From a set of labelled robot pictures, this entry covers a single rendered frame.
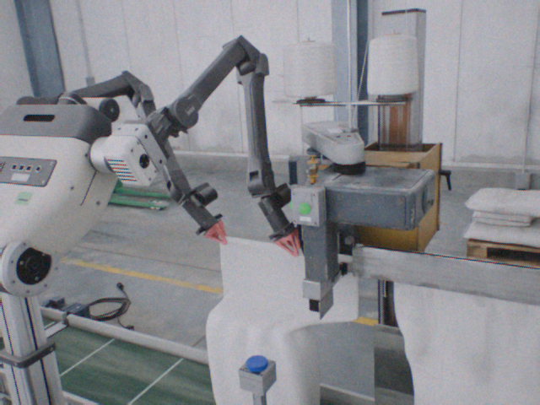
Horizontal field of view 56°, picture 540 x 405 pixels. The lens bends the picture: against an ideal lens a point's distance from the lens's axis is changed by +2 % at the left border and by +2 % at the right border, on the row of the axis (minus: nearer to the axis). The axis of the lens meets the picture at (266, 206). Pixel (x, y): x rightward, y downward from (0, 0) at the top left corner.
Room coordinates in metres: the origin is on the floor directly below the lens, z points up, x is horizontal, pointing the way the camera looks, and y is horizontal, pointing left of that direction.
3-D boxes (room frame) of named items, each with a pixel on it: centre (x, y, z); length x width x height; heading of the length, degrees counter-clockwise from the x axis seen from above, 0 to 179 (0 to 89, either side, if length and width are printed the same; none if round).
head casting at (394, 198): (1.30, -0.28, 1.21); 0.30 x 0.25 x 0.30; 60
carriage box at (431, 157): (1.62, -0.42, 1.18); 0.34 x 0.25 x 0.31; 150
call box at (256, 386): (1.22, 0.06, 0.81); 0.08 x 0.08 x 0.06; 60
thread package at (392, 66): (1.50, -0.39, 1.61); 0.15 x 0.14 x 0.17; 60
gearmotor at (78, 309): (2.58, 1.18, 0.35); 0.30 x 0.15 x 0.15; 60
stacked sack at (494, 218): (3.96, -1.97, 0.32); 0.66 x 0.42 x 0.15; 144
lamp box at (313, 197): (1.24, -0.11, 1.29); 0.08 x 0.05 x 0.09; 60
